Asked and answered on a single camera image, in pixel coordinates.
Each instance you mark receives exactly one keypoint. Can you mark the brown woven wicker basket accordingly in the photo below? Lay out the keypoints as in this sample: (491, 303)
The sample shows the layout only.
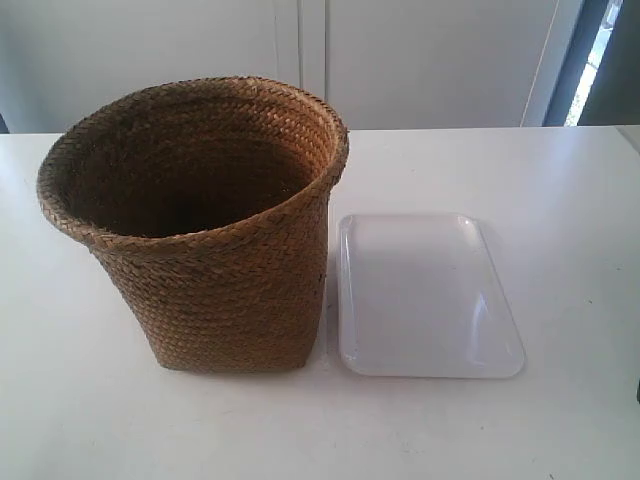
(206, 202)

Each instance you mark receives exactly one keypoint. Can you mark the white rectangular plastic tray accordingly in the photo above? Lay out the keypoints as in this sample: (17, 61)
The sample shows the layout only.
(419, 297)

